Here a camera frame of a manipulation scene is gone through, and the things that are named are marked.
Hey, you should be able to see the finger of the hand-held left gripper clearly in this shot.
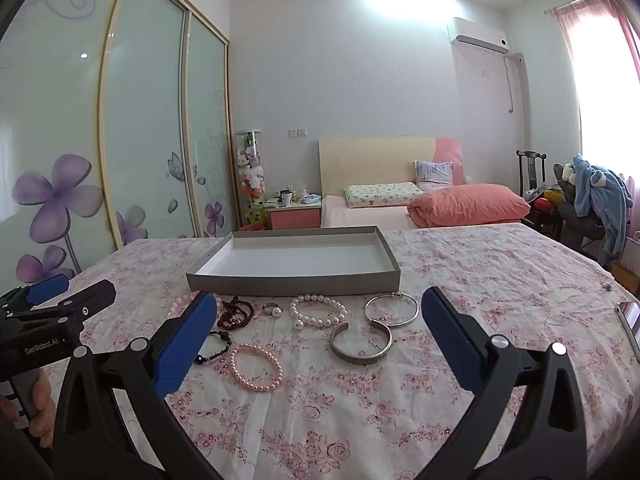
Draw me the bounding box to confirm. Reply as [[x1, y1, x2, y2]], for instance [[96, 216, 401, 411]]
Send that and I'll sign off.
[[0, 274, 71, 313], [5, 280, 117, 333]]

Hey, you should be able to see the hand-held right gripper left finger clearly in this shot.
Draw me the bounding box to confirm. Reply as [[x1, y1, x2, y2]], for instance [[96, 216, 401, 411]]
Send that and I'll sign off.
[[52, 291, 223, 480]]

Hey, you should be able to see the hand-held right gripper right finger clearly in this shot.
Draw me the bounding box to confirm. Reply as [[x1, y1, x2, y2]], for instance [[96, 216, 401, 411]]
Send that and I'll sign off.
[[421, 286, 601, 480]]

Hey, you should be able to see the black bead bracelet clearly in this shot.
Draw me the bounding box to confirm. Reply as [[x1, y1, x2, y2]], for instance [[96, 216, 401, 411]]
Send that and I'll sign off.
[[192, 330, 233, 366]]

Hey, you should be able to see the pale pink chunky bead bracelet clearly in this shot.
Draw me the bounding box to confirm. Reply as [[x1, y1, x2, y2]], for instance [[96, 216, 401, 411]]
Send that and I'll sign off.
[[167, 292, 223, 318]]

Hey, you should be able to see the dark red bead bracelet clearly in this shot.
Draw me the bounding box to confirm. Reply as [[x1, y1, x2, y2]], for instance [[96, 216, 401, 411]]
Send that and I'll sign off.
[[216, 296, 256, 331]]

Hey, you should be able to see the thin silver bangle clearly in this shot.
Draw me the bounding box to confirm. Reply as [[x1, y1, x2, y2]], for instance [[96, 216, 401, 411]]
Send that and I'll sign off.
[[363, 291, 420, 329]]

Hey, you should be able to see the pink pearl bracelet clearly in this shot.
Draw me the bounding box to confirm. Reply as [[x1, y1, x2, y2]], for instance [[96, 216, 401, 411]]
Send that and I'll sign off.
[[229, 342, 284, 394]]

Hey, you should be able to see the wide silver cuff bracelet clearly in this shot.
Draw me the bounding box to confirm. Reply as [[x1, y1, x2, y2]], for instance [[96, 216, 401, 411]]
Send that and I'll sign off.
[[328, 321, 392, 366]]

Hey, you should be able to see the grey cardboard tray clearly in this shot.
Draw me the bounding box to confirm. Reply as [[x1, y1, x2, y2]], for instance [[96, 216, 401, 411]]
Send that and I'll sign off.
[[186, 225, 402, 296]]

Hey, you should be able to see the white pearl bracelet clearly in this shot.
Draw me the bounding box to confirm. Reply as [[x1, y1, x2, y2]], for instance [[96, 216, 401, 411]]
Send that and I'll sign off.
[[290, 293, 348, 331]]

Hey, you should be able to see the person's left hand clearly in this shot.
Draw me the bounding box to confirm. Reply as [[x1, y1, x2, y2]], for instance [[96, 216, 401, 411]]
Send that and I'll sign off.
[[0, 371, 57, 442]]

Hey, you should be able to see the salmon duvet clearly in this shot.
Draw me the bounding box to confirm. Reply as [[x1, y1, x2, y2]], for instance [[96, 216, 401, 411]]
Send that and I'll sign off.
[[406, 183, 532, 229]]

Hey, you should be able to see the pink and beige nightstand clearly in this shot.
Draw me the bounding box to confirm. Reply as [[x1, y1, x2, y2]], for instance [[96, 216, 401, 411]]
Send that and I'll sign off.
[[263, 195, 322, 231]]

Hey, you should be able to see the floral print pillow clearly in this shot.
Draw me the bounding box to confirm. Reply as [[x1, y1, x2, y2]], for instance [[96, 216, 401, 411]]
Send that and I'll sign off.
[[343, 182, 423, 209]]

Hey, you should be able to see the purple print pillow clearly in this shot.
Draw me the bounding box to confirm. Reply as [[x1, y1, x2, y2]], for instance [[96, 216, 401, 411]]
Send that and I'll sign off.
[[413, 161, 455, 192]]

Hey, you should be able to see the grey chair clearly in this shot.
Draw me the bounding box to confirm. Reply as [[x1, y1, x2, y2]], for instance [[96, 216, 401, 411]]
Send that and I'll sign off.
[[552, 165, 608, 256]]

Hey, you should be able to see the clear tube of plush toys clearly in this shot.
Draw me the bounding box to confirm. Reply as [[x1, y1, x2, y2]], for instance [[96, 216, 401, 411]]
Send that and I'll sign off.
[[235, 130, 266, 228]]

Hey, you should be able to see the smartphone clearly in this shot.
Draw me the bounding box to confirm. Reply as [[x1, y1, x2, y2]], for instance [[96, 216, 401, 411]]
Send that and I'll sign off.
[[615, 300, 640, 356]]

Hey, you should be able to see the dark wooden chair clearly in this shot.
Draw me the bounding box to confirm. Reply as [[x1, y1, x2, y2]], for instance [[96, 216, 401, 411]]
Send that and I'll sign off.
[[516, 150, 548, 196]]

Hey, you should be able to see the bed with beige headboard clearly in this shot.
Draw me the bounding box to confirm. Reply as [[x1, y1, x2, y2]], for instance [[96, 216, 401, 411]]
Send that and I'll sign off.
[[318, 135, 531, 231]]

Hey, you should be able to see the sliding door wardrobe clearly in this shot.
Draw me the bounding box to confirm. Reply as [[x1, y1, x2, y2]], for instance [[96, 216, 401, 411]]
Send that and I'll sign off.
[[0, 0, 238, 286]]

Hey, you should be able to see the blue plush garment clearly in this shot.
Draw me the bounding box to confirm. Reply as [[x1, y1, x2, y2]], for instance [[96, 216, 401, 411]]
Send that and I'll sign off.
[[570, 154, 632, 266]]

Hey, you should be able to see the white air conditioner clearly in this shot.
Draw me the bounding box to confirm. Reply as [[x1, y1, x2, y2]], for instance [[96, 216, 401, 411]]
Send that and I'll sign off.
[[446, 16, 511, 56]]

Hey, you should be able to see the pink curtain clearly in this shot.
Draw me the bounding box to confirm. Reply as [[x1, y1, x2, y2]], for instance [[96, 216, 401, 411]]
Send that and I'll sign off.
[[552, 0, 640, 261]]

